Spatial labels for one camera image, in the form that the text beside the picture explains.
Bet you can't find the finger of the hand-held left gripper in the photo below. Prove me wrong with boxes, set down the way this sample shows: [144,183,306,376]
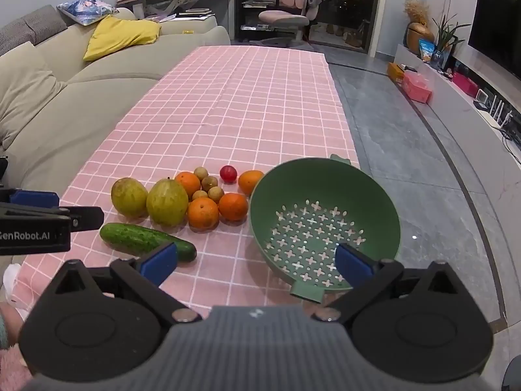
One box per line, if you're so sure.
[0,204,105,232]
[0,188,60,209]

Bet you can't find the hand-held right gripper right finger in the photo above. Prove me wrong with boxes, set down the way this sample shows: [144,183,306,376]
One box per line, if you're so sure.
[313,243,467,327]

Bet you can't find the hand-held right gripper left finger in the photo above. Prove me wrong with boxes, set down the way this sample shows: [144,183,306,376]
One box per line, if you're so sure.
[49,241,203,327]

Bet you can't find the green cucumber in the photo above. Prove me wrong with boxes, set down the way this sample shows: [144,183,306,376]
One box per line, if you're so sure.
[100,223,197,262]

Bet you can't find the orange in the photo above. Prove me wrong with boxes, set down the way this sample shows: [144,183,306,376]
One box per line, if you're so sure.
[187,197,220,229]
[175,171,202,200]
[238,170,265,196]
[218,192,249,221]

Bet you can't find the green perforated colander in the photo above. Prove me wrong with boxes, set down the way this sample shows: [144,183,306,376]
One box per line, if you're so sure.
[249,154,402,303]

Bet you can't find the beige sofa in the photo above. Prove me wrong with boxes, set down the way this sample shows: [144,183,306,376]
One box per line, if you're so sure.
[0,6,231,196]

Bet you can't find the beige sofa cushion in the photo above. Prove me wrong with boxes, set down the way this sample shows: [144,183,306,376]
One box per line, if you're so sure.
[0,42,66,150]

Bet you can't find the pink fluffy rug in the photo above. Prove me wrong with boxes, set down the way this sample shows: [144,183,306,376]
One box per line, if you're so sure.
[0,345,34,391]

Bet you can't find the grey textured cushion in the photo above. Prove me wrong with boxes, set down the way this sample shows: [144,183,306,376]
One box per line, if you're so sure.
[0,5,68,56]

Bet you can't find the pink checked tablecloth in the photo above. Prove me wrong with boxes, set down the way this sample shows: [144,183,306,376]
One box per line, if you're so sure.
[8,45,361,319]

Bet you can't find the yellow pillow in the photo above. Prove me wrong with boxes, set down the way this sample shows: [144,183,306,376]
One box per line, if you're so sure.
[83,15,161,62]

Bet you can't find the grey television console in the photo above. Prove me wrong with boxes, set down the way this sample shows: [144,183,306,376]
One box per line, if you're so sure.
[393,43,521,229]

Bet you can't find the pink storage box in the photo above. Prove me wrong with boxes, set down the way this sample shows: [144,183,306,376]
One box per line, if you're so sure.
[402,71,432,104]

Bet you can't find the blue printed pillow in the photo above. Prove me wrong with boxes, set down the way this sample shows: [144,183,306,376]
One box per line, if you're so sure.
[57,0,119,26]

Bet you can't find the orange box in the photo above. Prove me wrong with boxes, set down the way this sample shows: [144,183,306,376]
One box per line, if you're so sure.
[387,62,418,84]

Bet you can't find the white router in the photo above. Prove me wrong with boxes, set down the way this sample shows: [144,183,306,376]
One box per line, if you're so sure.
[482,95,514,129]

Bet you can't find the magenta box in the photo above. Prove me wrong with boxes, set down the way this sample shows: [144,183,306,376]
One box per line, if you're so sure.
[453,72,477,98]

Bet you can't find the blue snack bag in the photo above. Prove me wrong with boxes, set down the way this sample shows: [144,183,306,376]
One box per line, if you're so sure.
[418,38,436,64]

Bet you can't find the brown bag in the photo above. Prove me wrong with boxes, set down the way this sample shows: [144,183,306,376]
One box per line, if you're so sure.
[344,20,366,47]

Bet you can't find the stack of papers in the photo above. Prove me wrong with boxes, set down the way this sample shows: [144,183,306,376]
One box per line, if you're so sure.
[177,8,217,21]

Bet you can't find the gold round vase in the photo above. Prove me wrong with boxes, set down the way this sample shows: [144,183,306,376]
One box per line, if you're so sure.
[407,22,434,54]

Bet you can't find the green potted plant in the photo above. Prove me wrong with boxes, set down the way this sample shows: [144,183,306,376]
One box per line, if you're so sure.
[431,14,472,63]

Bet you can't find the dried flower bunch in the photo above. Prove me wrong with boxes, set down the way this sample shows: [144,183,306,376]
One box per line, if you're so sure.
[404,0,431,24]

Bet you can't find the pink office chair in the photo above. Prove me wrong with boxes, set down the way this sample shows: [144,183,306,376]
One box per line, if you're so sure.
[258,0,322,45]

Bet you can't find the black shelf unit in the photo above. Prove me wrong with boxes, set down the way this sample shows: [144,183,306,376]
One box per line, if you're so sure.
[235,0,286,43]

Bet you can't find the black television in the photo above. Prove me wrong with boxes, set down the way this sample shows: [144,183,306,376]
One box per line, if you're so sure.
[468,0,521,83]

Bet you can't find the black cables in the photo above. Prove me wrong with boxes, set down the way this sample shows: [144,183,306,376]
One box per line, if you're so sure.
[501,121,521,156]

